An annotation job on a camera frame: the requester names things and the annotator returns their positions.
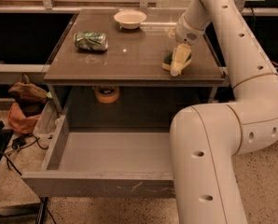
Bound black stand at left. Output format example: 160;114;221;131
0;118;49;224

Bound white bowl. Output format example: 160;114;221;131
114;10;146;30

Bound orange cloth bag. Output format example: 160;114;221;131
7;103;40;134

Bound green and yellow sponge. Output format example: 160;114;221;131
161;53;192;71

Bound black cables on floor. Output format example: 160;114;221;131
0;133;58;224

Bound tan tape roll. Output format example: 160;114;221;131
94;86;119;104

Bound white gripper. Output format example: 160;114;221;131
168;15;205;77

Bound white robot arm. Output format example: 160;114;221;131
170;0;278;224

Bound grey open drawer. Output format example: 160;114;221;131
22;89;174;198

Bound grey cabinet table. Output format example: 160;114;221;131
44;8;228;111

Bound crushed green soda can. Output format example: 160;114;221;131
74;32;108;51

